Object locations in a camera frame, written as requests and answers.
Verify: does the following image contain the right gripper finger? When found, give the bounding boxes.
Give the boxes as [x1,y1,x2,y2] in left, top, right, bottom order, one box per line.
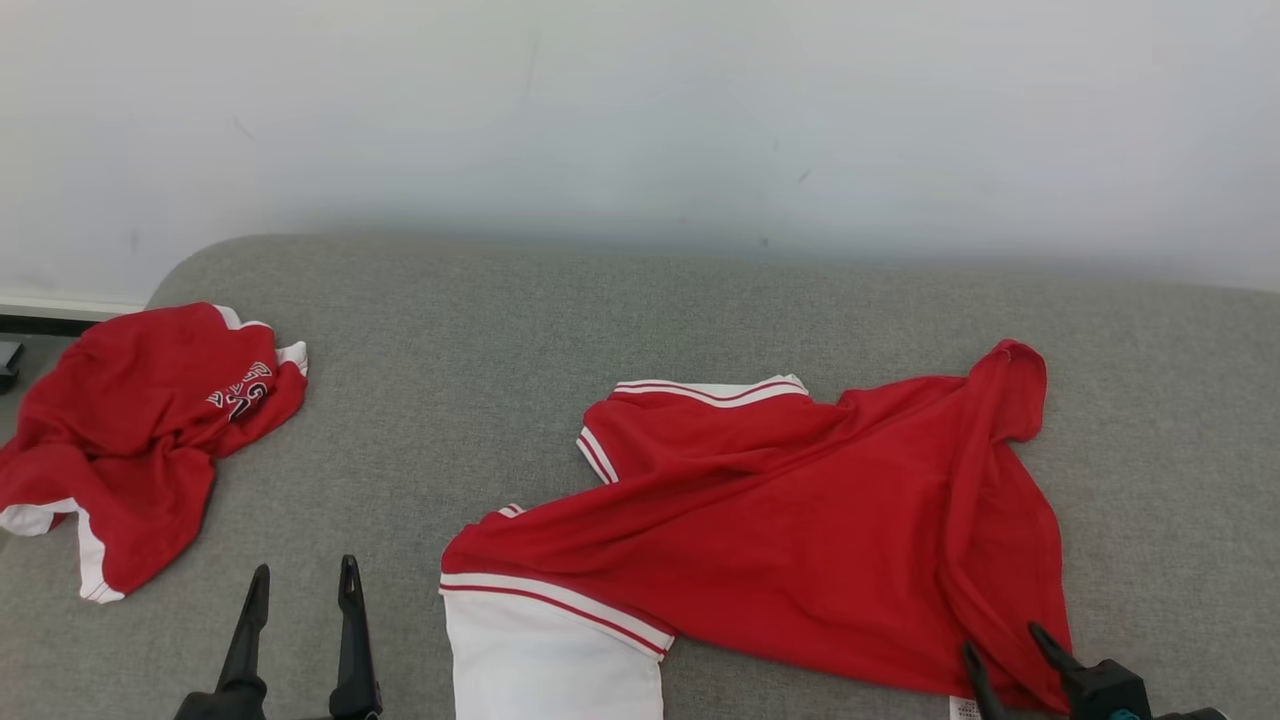
[963,640,1004,720]
[1028,622,1079,691]

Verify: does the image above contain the red shorts with white trim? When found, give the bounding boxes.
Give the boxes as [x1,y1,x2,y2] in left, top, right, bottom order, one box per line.
[0,302,309,604]

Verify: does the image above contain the red jersey with white sleeves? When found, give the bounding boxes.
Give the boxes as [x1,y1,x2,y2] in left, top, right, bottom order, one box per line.
[440,340,1074,720]

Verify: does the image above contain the white skirting board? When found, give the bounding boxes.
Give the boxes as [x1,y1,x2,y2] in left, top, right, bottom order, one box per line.
[0,297,146,336]

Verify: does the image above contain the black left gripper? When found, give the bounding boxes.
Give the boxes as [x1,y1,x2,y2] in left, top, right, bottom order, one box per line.
[172,555,383,720]

